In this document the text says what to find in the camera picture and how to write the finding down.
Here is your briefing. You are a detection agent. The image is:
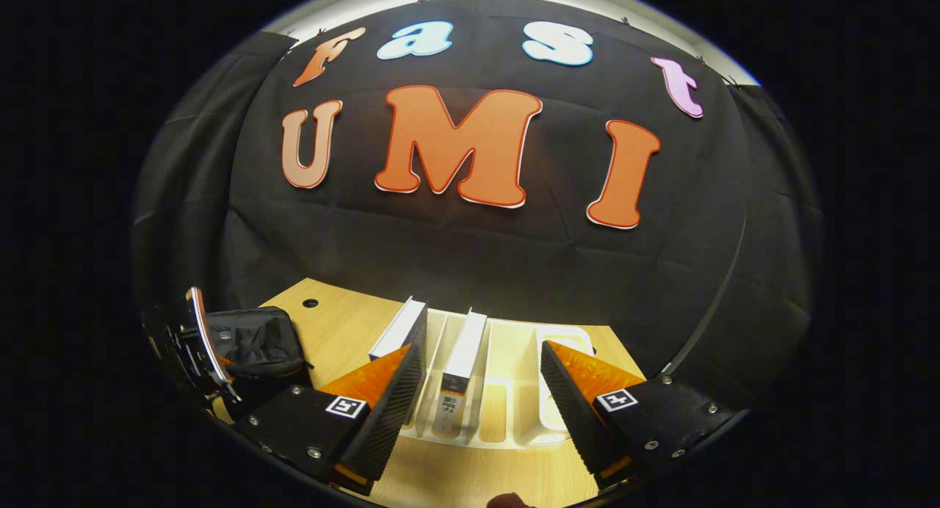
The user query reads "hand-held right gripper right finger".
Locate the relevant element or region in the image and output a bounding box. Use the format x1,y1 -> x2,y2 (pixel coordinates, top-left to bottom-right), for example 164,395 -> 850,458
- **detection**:
540,339 -> 739,488

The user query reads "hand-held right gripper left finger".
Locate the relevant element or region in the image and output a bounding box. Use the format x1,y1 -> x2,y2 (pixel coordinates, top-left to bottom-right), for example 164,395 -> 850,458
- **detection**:
234,339 -> 428,488

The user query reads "white bookshelf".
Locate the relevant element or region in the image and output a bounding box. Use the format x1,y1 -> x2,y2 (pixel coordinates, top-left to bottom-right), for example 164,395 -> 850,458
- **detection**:
397,308 -> 597,450

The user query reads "black schoolbag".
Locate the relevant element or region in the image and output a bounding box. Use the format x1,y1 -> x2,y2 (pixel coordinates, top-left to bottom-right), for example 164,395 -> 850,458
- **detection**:
206,306 -> 317,421

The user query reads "blue cover book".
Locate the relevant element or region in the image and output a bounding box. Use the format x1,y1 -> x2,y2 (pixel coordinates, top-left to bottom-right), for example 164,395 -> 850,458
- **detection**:
369,297 -> 429,362

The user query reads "white spine book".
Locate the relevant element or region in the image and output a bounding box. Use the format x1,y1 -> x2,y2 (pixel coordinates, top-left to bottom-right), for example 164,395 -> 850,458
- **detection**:
432,308 -> 488,437

